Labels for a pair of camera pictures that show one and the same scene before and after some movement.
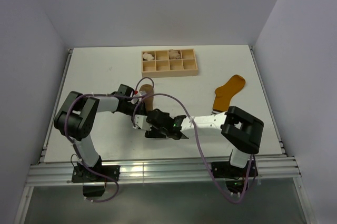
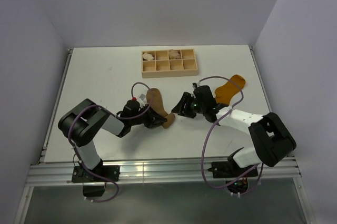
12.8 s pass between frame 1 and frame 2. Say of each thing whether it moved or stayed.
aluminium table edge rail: stayed
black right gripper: moved
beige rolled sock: stayed
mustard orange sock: stayed
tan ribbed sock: moved
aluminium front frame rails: stayed
